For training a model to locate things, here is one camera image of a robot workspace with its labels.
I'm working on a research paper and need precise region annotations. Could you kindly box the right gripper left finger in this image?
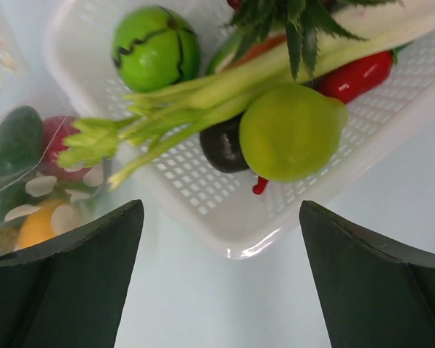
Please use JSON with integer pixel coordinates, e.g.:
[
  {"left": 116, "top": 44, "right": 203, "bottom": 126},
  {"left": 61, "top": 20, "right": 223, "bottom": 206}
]
[{"left": 0, "top": 200, "right": 144, "bottom": 347}]

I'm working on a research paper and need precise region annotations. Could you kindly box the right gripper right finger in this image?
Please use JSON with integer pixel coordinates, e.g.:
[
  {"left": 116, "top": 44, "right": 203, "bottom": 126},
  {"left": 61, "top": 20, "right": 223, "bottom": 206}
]
[{"left": 299, "top": 201, "right": 435, "bottom": 347}]

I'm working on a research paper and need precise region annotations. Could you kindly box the yellow toy lemon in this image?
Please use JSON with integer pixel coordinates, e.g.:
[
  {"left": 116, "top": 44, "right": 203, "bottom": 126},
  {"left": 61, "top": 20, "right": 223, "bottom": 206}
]
[{"left": 17, "top": 199, "right": 82, "bottom": 249}]

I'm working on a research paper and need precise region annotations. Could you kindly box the clear white-dotted zip bag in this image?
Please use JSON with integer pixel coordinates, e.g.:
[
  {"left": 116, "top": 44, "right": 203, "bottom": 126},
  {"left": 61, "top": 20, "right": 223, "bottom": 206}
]
[{"left": 0, "top": 111, "right": 109, "bottom": 256}]

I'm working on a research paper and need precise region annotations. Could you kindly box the dark green toy cucumber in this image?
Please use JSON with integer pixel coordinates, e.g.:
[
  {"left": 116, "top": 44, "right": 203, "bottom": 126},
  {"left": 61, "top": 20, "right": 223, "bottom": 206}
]
[{"left": 0, "top": 105, "right": 44, "bottom": 180}]

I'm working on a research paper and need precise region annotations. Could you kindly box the red toy tomato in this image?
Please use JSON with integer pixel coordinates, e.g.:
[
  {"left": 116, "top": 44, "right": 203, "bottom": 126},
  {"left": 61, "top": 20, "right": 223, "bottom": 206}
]
[{"left": 39, "top": 116, "right": 90, "bottom": 181}]

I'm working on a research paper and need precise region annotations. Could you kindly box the green toy apple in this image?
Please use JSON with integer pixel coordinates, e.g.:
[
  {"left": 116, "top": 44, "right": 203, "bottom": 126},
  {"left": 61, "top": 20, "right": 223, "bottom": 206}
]
[{"left": 239, "top": 83, "right": 349, "bottom": 183}]

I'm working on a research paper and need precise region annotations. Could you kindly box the white perforated plastic basket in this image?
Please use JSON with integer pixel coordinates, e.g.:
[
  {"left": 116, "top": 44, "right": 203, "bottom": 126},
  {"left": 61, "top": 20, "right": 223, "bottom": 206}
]
[{"left": 44, "top": 1, "right": 435, "bottom": 260}]

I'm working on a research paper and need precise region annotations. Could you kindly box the green toy celery stalk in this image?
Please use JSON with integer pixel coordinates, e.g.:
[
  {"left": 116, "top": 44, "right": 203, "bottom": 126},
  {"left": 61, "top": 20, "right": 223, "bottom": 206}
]
[{"left": 57, "top": 33, "right": 424, "bottom": 189}]

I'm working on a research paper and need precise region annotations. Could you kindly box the red toy chili pepper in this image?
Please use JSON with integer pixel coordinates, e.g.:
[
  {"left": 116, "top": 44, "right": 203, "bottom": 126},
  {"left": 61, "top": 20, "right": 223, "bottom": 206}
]
[{"left": 252, "top": 49, "right": 396, "bottom": 196}]

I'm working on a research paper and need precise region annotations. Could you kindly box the light green toy pumpkin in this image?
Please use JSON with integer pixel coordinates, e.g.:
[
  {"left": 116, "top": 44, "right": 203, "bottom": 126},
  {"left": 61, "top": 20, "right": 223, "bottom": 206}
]
[{"left": 111, "top": 5, "right": 201, "bottom": 93}]

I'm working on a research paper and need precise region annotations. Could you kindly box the white toy radish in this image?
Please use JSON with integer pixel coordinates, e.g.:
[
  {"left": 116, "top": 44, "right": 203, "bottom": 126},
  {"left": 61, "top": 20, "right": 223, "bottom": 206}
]
[{"left": 332, "top": 1, "right": 435, "bottom": 40}]

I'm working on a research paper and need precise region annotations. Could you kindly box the toy watermelon slice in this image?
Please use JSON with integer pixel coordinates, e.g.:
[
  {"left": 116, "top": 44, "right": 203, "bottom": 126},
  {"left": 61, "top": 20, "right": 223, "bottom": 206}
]
[{"left": 206, "top": 30, "right": 287, "bottom": 75}]

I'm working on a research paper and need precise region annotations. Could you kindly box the orange toy pineapple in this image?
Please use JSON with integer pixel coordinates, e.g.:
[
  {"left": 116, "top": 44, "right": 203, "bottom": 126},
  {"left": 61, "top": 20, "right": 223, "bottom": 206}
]
[{"left": 226, "top": 0, "right": 405, "bottom": 80}]

